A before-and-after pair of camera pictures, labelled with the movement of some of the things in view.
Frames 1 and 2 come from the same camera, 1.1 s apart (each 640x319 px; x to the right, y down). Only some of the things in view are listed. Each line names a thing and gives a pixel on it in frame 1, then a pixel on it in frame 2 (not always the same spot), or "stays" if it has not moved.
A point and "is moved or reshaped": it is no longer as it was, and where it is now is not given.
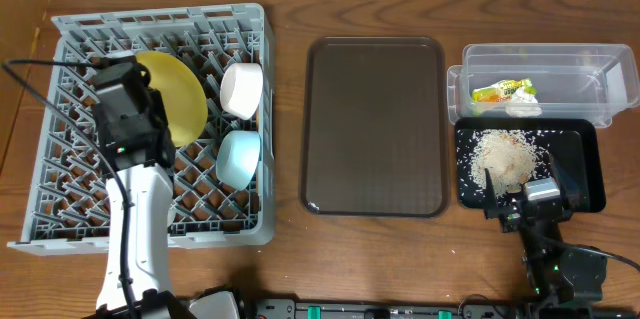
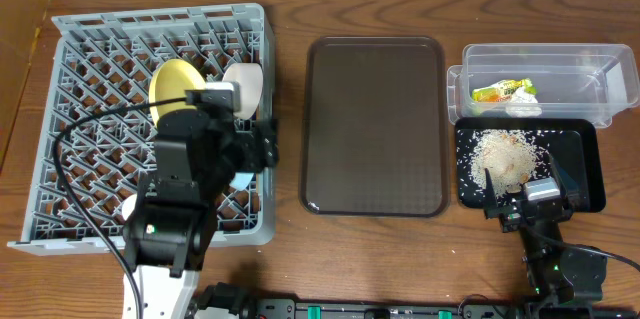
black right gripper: [513, 214] stays
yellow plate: [184, 101] is moved or reshaped
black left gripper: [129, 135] to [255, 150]
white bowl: [241, 88] stays
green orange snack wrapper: [503, 90] stays
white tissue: [523, 104] stays
